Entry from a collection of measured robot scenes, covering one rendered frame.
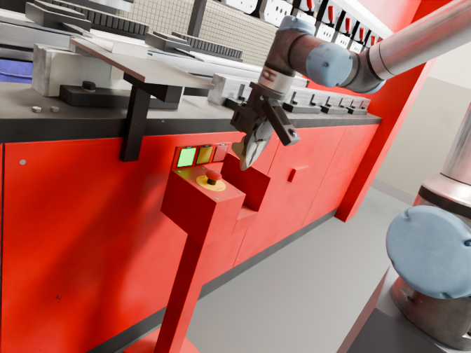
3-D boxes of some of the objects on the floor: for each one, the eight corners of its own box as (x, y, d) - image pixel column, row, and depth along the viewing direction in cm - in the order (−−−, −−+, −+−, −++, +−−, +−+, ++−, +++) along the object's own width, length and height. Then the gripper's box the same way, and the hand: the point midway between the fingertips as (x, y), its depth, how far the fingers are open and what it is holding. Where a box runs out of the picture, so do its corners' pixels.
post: (156, 191, 224) (244, -189, 147) (151, 188, 227) (235, -189, 150) (162, 190, 228) (250, -182, 151) (158, 186, 230) (242, -181, 154)
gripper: (265, 82, 81) (235, 155, 90) (244, 78, 74) (214, 158, 83) (293, 97, 77) (258, 172, 86) (272, 94, 70) (237, 176, 79)
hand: (246, 167), depth 83 cm, fingers closed
